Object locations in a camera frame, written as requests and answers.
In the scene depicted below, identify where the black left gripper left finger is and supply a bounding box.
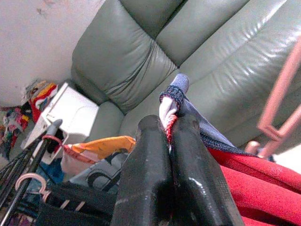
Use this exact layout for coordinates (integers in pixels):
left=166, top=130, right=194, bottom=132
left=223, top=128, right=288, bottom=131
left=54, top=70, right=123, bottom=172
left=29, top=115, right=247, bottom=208
left=110, top=114, right=176, bottom=226

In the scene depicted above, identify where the black metal drying rack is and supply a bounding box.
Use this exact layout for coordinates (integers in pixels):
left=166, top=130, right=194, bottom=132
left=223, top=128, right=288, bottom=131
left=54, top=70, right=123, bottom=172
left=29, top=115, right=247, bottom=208
left=0, top=118, right=64, bottom=226

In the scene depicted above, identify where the white cabinet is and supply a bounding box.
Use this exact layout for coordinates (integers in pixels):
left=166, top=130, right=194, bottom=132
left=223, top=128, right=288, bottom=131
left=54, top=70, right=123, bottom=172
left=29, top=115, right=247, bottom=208
left=20, top=81, right=100, bottom=165

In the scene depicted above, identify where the orange white hanging garment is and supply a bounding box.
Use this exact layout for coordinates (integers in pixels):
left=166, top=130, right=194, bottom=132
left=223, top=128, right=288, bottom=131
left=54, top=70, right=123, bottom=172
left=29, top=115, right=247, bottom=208
left=60, top=135, right=137, bottom=171

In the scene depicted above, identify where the grey green leather sofa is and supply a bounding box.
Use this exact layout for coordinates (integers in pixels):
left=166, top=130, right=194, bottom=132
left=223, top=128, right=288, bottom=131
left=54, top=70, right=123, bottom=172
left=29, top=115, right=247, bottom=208
left=70, top=0, right=301, bottom=156

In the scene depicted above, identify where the red garment with white lining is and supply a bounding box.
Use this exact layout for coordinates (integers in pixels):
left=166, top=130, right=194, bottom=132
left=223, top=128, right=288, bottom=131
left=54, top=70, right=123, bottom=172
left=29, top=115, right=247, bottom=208
left=158, top=73, right=301, bottom=226

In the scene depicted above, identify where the colourful clothes pile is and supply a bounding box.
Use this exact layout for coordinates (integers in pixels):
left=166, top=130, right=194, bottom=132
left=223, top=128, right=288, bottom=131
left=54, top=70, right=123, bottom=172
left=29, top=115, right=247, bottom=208
left=0, top=79, right=59, bottom=161

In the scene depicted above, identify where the black printed hanging garment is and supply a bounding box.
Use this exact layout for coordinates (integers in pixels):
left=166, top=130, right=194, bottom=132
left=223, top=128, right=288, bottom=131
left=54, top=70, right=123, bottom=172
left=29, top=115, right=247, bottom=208
left=35, top=150, right=129, bottom=226

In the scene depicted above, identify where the pink plastic hanger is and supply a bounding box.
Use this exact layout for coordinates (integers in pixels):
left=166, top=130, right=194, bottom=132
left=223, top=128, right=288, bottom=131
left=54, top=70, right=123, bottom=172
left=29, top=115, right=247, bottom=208
left=244, top=35, right=301, bottom=160
left=41, top=134, right=63, bottom=148
left=15, top=172, right=52, bottom=203

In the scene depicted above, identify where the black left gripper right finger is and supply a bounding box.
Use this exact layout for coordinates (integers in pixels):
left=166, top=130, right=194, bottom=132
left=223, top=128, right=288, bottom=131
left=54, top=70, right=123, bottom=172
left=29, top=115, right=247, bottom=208
left=169, top=114, right=245, bottom=226

